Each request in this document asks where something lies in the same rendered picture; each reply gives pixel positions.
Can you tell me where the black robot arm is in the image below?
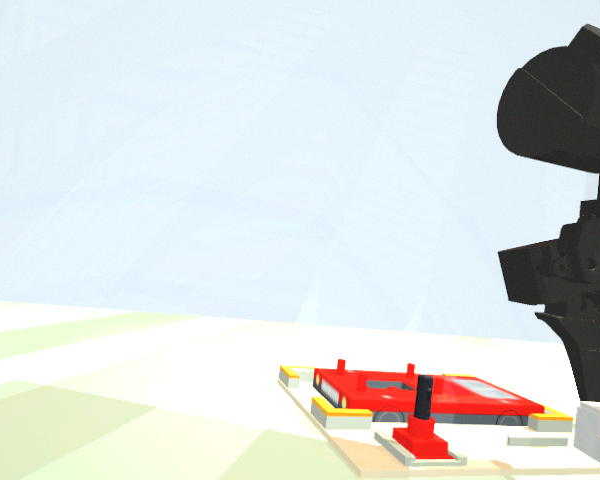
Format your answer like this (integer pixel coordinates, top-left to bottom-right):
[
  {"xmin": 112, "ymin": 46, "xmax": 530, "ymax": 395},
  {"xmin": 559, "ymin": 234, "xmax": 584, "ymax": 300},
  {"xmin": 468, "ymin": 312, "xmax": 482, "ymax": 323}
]
[{"xmin": 497, "ymin": 24, "xmax": 600, "ymax": 305}]

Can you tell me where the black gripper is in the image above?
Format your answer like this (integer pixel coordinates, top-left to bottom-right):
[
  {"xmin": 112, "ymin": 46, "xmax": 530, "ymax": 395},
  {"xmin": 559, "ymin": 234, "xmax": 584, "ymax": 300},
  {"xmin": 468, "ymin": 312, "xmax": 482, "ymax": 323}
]
[{"xmin": 534, "ymin": 185, "xmax": 600, "ymax": 402}]

